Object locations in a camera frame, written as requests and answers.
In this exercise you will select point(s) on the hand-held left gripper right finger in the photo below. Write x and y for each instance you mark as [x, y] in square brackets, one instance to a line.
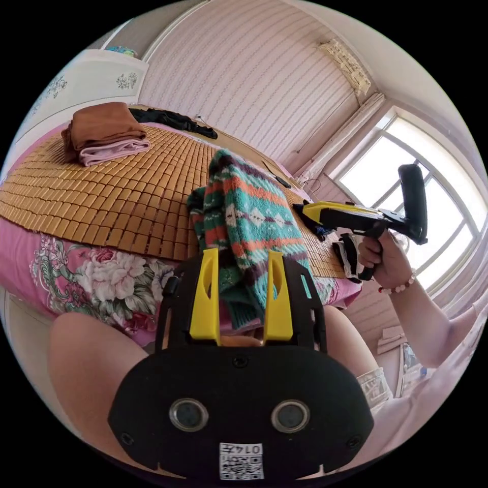
[279, 309]

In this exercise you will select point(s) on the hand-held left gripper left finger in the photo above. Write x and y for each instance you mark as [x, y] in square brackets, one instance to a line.
[206, 305]

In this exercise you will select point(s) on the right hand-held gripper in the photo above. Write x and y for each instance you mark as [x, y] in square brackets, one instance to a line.
[356, 223]

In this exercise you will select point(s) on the green floral sweater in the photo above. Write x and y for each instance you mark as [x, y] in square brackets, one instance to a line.
[251, 225]

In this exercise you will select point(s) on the person's right forearm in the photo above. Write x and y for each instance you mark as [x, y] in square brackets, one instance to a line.
[423, 320]

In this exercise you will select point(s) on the white cupboard with floral print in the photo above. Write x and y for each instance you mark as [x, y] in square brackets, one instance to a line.
[87, 82]

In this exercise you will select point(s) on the person's right hand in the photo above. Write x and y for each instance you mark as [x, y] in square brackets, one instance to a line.
[389, 263]

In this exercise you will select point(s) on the black and white garment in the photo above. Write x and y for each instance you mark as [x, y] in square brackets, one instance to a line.
[349, 257]

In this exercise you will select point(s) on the window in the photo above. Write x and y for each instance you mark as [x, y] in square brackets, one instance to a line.
[438, 213]

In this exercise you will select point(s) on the person's body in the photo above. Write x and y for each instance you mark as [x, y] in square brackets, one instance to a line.
[87, 366]

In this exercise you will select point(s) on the rolled woven blind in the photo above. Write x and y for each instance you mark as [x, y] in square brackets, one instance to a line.
[349, 65]

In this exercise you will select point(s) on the bed with woven mat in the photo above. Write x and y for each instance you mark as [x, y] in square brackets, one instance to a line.
[114, 187]

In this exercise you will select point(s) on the pile of clothes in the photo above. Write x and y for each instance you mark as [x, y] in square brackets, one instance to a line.
[105, 133]

